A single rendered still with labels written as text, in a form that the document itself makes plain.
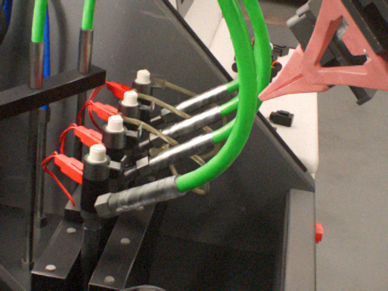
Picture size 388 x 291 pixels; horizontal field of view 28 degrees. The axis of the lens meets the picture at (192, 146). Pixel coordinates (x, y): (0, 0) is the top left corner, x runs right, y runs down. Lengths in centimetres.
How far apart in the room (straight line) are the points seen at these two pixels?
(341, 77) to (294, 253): 53
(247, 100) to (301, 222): 48
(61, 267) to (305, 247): 32
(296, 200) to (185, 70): 24
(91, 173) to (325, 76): 37
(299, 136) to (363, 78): 78
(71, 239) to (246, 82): 38
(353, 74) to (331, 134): 336
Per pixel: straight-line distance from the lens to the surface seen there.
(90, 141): 90
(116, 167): 79
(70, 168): 83
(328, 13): 44
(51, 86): 97
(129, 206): 68
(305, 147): 119
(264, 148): 111
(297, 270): 95
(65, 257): 86
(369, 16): 43
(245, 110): 59
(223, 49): 158
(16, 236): 117
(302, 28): 69
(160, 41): 107
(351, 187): 334
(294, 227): 103
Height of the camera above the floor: 146
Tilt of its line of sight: 25 degrees down
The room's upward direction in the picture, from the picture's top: 8 degrees clockwise
